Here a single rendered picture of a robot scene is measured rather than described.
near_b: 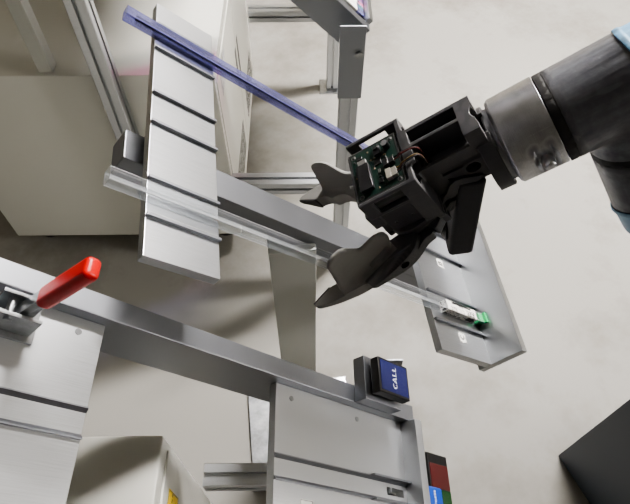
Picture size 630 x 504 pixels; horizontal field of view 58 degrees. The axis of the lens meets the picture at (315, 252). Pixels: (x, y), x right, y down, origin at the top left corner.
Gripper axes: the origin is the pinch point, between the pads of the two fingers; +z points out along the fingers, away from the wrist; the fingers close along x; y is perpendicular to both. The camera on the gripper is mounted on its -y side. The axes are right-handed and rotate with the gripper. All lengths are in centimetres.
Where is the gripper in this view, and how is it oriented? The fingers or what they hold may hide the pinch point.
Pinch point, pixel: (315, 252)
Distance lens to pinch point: 56.8
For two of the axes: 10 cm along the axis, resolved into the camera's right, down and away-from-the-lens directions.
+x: 1.2, 8.2, -5.6
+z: -8.2, 4.0, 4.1
